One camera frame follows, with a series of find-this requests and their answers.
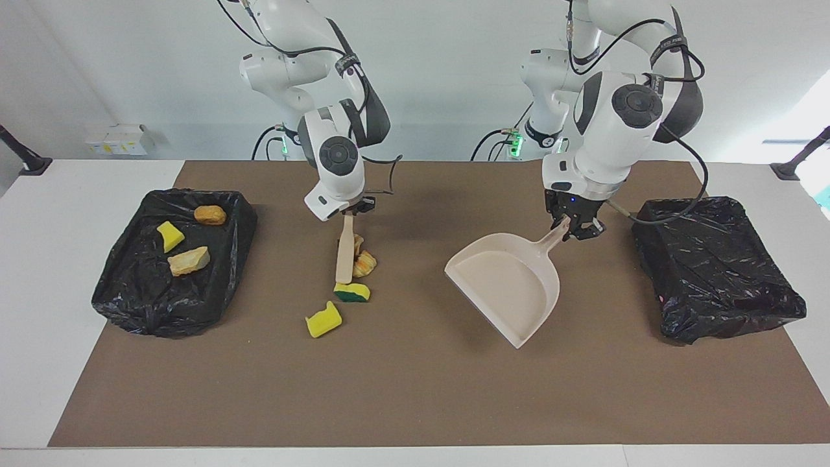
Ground yellow sponge with green backing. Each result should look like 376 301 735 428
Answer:
156 221 185 253

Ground pale crusty bread chunk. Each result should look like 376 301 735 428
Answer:
167 246 211 277

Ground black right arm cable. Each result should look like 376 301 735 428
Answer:
217 0 403 197

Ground black base cable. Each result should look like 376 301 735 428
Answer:
252 125 286 161
470 104 534 162

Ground black camera stand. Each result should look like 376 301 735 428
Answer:
0 123 53 176
770 126 830 181

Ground white wall socket box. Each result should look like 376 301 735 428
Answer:
85 124 148 156

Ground brown table mat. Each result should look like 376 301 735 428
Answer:
47 160 830 448

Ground beige hand brush black bristles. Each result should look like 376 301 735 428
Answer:
335 214 356 286

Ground beige plastic dustpan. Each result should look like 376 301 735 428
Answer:
444 216 571 350

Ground yellow sponge piece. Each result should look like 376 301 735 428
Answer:
305 301 343 339
333 282 371 304

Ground bin lined with black bag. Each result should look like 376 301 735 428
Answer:
632 196 808 345
91 188 259 338

